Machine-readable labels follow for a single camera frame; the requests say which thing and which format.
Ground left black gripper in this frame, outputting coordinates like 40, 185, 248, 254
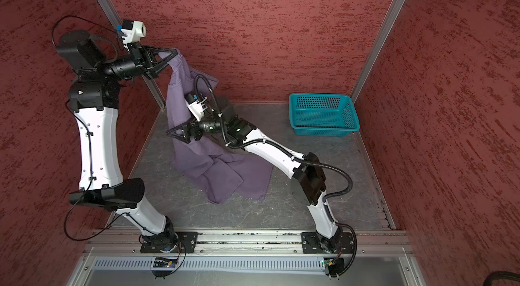
99, 42, 180, 81

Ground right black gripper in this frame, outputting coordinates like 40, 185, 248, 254
170, 109, 230, 142

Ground purple trousers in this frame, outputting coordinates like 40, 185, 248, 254
166, 53, 273, 204

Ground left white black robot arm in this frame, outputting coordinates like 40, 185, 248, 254
56, 22, 181, 253

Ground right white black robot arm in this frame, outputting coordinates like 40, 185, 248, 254
167, 113, 353, 254

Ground left connector board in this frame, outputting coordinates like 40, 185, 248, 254
152, 257, 179, 270

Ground connector board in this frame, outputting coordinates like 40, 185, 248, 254
322, 258, 345, 277
152, 257, 179, 270

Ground teal plastic basket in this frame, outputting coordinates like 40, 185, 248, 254
288, 93, 360, 137

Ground right connector board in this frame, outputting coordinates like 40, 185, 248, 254
322, 258, 345, 277

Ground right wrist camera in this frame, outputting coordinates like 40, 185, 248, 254
185, 93, 207, 122

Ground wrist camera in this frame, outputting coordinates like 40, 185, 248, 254
185, 93, 207, 122
116, 19, 146, 45

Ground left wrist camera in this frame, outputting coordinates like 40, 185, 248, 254
116, 19, 146, 45

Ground left aluminium corner post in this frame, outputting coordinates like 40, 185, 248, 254
97, 0, 165, 111

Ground aluminium corner post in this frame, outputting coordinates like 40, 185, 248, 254
97, 0, 165, 111
350, 0, 406, 103

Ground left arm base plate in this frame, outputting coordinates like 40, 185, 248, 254
140, 231, 199, 254

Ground white slotted cable duct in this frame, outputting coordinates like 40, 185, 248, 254
93, 256, 324, 274

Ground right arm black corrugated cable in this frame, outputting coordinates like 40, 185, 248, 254
193, 74, 358, 277

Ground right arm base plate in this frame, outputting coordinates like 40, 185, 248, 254
301, 230, 354, 254

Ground aluminium front rail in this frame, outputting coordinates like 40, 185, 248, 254
81, 228, 414, 257

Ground right aluminium corner post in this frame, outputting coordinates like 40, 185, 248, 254
350, 0, 406, 103

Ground black cable bottom right corner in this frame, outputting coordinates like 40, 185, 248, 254
482, 270, 520, 286

